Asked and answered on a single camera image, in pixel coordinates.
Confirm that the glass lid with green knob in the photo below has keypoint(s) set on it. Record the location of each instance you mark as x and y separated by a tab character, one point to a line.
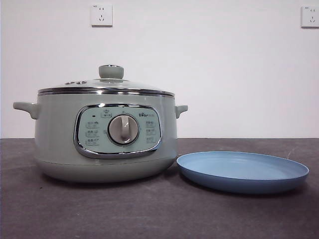
111	71

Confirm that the blue round plate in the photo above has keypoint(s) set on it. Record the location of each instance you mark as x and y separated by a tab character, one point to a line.
239	171

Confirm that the pale green electric steamer pot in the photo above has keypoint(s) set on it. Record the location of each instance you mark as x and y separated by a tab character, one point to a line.
57	139

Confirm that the white wall socket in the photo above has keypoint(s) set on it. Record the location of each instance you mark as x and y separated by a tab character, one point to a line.
310	17
101	15

